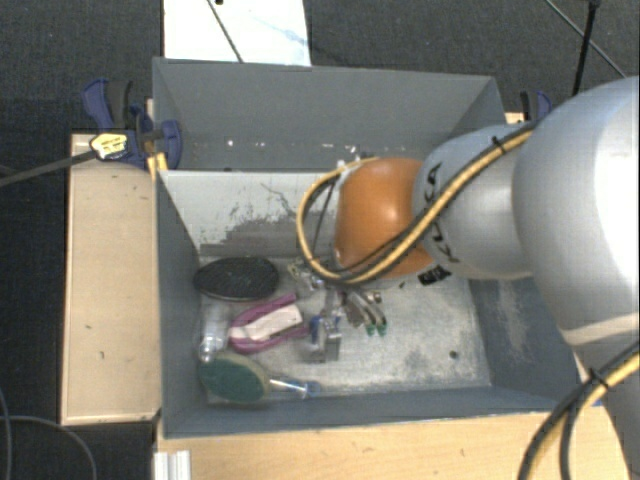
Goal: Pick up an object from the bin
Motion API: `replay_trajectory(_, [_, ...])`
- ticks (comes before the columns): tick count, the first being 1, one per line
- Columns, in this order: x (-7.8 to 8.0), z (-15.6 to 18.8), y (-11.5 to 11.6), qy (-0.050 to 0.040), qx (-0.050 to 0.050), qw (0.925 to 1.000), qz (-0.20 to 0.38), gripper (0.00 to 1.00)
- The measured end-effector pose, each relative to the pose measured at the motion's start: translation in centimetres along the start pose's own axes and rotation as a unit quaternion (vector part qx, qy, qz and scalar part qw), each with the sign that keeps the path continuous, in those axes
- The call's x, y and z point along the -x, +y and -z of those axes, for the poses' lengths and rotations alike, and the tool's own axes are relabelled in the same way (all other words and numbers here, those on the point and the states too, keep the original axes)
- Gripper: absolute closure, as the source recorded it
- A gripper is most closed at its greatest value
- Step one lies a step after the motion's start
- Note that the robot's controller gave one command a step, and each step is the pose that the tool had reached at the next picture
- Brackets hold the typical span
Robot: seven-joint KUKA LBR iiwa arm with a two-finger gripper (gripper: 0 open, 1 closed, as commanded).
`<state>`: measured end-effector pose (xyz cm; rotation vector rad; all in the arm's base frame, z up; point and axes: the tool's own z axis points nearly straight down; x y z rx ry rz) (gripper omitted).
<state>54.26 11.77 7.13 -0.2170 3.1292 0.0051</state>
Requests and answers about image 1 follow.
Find clear plastic bottle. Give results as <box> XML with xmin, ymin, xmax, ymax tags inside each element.
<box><xmin>196</xmin><ymin>302</ymin><xmax>232</xmax><ymax>365</ymax></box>

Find clear tube with blue cap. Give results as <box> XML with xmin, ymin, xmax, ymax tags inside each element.
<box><xmin>268</xmin><ymin>377</ymin><xmax>322</xmax><ymax>400</ymax></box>

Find green round sponge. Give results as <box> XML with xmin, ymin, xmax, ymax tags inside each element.
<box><xmin>197</xmin><ymin>351</ymin><xmax>270</xmax><ymax>406</ymax></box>

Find pink handled pliers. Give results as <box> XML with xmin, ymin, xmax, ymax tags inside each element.
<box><xmin>228</xmin><ymin>291</ymin><xmax>310</xmax><ymax>355</ymax></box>

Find grey metal bin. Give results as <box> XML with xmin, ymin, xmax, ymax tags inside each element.
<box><xmin>151</xmin><ymin>56</ymin><xmax>584</xmax><ymax>440</ymax></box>

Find black oval disc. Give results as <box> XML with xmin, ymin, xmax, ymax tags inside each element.
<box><xmin>192</xmin><ymin>256</ymin><xmax>281</xmax><ymax>304</ymax></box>

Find pale wood board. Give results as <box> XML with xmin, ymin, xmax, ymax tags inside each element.
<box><xmin>59</xmin><ymin>132</ymin><xmax>164</xmax><ymax>427</ymax></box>

